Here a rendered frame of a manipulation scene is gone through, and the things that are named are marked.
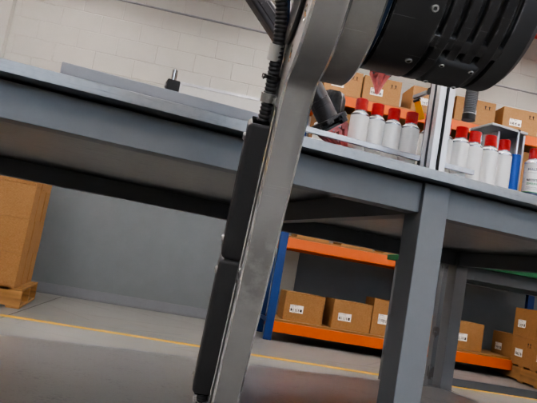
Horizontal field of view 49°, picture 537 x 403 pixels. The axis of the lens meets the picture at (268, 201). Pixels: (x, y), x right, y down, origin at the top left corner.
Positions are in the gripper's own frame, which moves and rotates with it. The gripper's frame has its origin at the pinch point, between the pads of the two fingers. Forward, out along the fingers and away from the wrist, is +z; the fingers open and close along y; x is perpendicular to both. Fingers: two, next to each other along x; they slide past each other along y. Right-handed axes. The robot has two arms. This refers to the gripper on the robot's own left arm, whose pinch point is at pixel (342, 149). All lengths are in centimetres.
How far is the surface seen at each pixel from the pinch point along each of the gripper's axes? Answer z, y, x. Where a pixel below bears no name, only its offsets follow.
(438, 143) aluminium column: 8.4, -16.8, -15.9
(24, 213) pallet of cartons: -35, 326, 85
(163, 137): -21, -42, 51
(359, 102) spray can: -8.9, -0.8, -10.4
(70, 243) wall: 4, 466, 65
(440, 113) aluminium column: 2.1, -16.7, -20.4
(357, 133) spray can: -2.2, -2.0, -5.1
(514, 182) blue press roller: 35, 3, -49
